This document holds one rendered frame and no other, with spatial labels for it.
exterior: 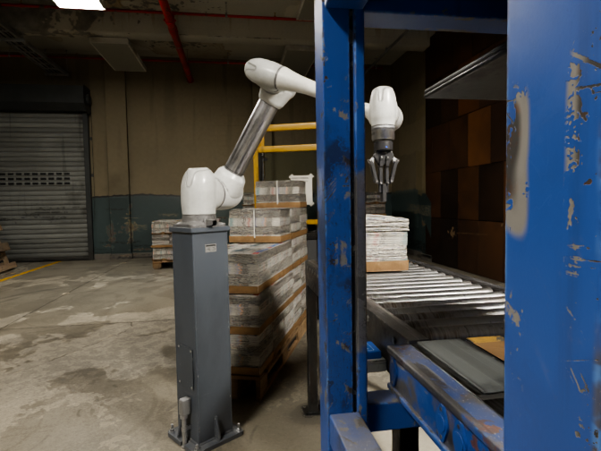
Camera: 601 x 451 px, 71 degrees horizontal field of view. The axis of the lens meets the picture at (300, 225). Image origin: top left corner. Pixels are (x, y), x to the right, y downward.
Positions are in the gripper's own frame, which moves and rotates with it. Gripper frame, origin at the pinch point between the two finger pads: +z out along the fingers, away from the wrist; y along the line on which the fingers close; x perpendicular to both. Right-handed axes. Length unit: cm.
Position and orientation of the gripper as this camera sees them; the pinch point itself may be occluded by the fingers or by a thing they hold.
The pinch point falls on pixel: (383, 192)
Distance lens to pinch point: 172.4
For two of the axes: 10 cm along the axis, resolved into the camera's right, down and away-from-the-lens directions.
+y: -9.9, 0.2, -1.5
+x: 1.5, 0.5, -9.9
